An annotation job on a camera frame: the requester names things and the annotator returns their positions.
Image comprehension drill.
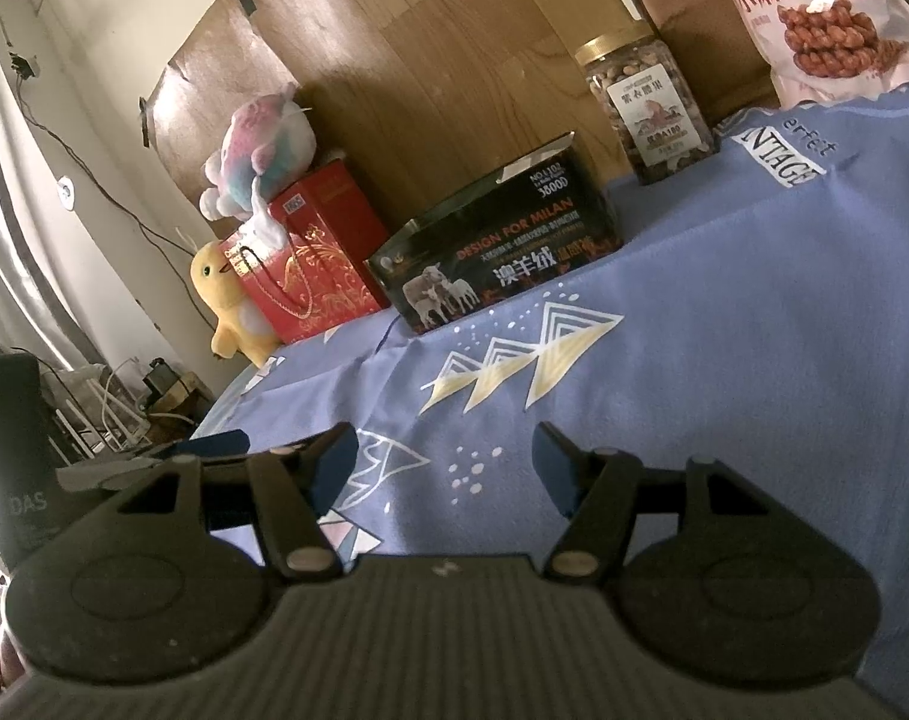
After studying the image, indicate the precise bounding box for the labelled nut jar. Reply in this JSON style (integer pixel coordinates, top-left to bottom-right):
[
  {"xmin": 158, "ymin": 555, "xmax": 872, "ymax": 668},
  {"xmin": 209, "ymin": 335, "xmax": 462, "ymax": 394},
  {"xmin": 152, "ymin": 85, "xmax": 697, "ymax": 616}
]
[{"xmin": 572, "ymin": 19, "xmax": 718, "ymax": 187}]

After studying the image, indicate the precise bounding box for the yellow plush toy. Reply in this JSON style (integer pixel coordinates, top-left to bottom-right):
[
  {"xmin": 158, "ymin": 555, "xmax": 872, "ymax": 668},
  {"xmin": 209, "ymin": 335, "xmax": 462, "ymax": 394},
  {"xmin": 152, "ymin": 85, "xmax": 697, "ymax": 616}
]
[{"xmin": 190, "ymin": 238, "xmax": 283, "ymax": 367}]

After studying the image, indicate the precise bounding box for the black cardboard box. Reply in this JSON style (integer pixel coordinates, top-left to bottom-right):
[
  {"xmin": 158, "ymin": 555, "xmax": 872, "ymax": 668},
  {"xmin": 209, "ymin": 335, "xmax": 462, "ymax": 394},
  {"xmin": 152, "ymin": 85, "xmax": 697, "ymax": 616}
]
[{"xmin": 364, "ymin": 131, "xmax": 625, "ymax": 335}]

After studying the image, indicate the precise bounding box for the pink twisted snack bag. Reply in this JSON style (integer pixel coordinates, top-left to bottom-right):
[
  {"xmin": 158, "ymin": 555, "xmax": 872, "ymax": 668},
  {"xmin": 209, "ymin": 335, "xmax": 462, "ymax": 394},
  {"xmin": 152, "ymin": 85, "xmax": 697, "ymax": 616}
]
[{"xmin": 671, "ymin": 0, "xmax": 909, "ymax": 110}]

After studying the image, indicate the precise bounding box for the pastel plush toy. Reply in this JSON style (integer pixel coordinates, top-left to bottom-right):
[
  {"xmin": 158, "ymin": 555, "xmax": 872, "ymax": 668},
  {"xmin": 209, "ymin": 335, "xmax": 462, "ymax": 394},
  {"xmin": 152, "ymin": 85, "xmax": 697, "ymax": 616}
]
[{"xmin": 199, "ymin": 86, "xmax": 320, "ymax": 248}]

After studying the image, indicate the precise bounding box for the brown chair back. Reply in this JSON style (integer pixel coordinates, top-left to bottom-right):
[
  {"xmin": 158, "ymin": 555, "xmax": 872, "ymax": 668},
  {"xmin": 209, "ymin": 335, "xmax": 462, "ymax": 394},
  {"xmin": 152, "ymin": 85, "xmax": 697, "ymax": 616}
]
[{"xmin": 625, "ymin": 0, "xmax": 782, "ymax": 128}]

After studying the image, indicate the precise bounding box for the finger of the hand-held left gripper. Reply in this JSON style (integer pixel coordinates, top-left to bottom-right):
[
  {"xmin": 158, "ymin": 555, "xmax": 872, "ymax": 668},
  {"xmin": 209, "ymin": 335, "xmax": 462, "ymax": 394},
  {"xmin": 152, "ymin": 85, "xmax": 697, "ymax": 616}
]
[
  {"xmin": 156, "ymin": 430, "xmax": 250, "ymax": 461},
  {"xmin": 55, "ymin": 456, "xmax": 169, "ymax": 494}
]

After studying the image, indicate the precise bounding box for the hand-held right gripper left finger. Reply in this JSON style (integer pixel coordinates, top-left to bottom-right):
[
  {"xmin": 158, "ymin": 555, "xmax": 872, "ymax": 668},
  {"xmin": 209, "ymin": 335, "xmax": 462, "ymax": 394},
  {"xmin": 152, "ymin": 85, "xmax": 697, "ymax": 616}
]
[{"xmin": 116, "ymin": 421, "xmax": 361, "ymax": 583}]

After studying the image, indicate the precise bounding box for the grey curtain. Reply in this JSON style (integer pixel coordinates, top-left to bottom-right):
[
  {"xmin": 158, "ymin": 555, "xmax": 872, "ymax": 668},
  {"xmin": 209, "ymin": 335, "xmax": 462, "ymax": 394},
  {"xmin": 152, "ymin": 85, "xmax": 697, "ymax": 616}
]
[{"xmin": 0, "ymin": 0, "xmax": 104, "ymax": 391}]

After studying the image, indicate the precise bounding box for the white wire rack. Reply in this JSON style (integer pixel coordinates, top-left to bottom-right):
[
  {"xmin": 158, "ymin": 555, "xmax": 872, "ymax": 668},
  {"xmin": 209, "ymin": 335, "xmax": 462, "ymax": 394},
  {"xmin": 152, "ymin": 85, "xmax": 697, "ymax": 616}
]
[{"xmin": 45, "ymin": 360, "xmax": 152, "ymax": 463}]

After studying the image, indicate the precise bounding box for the black power adapter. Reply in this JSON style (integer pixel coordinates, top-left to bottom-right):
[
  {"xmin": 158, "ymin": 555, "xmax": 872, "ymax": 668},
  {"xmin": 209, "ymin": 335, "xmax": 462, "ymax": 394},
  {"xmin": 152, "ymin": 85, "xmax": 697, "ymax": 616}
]
[{"xmin": 142, "ymin": 364, "xmax": 182, "ymax": 407}]

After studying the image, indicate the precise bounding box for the wooden headboard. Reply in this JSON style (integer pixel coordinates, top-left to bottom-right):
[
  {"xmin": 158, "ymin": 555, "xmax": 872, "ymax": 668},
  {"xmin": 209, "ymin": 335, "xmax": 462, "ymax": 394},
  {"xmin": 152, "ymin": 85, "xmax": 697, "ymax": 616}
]
[{"xmin": 146, "ymin": 0, "xmax": 650, "ymax": 241}]

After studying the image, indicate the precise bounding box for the blue printed bed sheet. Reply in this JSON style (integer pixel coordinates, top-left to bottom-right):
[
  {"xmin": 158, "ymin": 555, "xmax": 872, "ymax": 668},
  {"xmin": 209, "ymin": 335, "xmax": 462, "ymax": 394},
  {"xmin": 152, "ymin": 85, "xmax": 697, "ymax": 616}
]
[{"xmin": 188, "ymin": 79, "xmax": 909, "ymax": 720}]

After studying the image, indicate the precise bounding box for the red gift bag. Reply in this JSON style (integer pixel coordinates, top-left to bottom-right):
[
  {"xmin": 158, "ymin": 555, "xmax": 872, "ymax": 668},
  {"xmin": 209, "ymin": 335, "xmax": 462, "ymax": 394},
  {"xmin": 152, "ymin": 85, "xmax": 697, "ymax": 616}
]
[{"xmin": 221, "ymin": 161, "xmax": 392, "ymax": 346}]

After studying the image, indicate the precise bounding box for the black cable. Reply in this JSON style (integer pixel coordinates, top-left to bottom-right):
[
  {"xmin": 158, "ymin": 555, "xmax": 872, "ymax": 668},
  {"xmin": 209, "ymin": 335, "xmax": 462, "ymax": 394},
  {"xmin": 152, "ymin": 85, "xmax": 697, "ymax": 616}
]
[{"xmin": 8, "ymin": 51, "xmax": 200, "ymax": 260}]

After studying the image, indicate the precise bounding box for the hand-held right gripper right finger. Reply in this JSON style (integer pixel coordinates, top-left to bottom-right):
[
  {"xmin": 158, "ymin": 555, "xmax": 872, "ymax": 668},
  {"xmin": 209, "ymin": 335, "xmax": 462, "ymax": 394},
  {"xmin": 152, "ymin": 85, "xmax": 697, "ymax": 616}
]
[{"xmin": 533, "ymin": 421, "xmax": 770, "ymax": 578}]

